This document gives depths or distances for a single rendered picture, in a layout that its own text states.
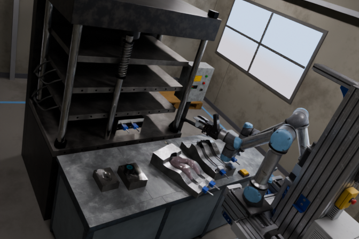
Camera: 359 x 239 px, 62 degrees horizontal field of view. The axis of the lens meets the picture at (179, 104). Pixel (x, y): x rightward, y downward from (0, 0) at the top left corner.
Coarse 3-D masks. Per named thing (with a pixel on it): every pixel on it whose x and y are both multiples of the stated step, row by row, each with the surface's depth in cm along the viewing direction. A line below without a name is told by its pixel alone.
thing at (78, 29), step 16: (48, 16) 247; (48, 32) 253; (80, 32) 199; (48, 48) 261; (192, 80) 285; (64, 96) 219; (64, 112) 224; (64, 128) 231; (176, 128) 309; (64, 144) 237
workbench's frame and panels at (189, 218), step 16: (64, 176) 214; (64, 192) 223; (64, 208) 225; (80, 208) 192; (160, 208) 225; (176, 208) 240; (192, 208) 256; (208, 208) 274; (64, 224) 227; (80, 224) 199; (112, 224) 201; (128, 224) 212; (144, 224) 225; (160, 224) 238; (176, 224) 254; (192, 224) 272; (208, 224) 292
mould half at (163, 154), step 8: (160, 152) 251; (168, 152) 254; (176, 152) 258; (152, 160) 250; (160, 160) 244; (168, 160) 249; (160, 168) 246; (168, 168) 241; (176, 168) 242; (200, 168) 254; (168, 176) 243; (176, 176) 238; (184, 176) 237; (192, 176) 242; (208, 176) 250; (184, 184) 234; (192, 184) 235; (208, 184) 241; (192, 192) 231; (200, 192) 231
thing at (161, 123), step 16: (48, 112) 276; (48, 128) 255; (80, 128) 269; (96, 128) 276; (144, 128) 301; (160, 128) 310; (48, 144) 242; (80, 144) 249; (96, 144) 255; (112, 144) 265; (128, 144) 276
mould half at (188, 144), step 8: (184, 144) 282; (192, 144) 273; (192, 152) 274; (200, 152) 269; (208, 152) 274; (216, 152) 280; (200, 160) 266; (216, 160) 270; (208, 168) 258; (216, 168) 258; (224, 168) 261; (232, 168) 265; (216, 176) 254; (224, 176) 263
